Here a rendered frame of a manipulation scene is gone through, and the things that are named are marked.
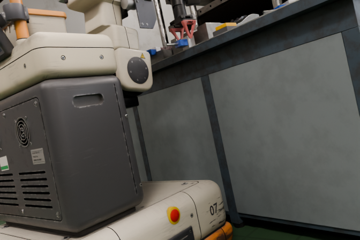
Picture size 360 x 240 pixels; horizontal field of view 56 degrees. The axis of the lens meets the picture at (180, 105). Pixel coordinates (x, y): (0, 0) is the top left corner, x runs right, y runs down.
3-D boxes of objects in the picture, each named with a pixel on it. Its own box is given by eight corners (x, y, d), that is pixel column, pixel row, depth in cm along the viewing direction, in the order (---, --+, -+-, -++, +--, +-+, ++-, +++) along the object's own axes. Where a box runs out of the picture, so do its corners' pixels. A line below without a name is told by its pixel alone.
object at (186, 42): (170, 49, 140) (168, 36, 140) (165, 52, 144) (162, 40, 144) (196, 47, 147) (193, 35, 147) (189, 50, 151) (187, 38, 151)
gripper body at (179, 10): (181, 26, 154) (178, 10, 154) (194, 18, 145) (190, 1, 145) (170, 27, 150) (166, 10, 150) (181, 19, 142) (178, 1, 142)
